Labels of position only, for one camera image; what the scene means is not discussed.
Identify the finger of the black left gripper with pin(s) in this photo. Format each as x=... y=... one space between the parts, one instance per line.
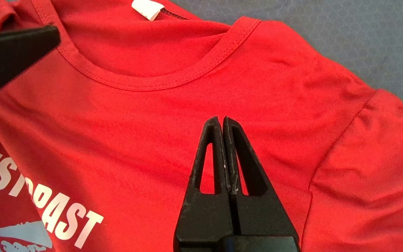
x=9 y=56

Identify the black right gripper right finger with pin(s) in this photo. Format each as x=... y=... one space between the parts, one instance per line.
x=257 y=213

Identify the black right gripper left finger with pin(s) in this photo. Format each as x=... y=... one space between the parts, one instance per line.
x=205 y=213

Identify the red printed t-shirt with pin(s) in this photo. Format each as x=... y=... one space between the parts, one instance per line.
x=135 y=140

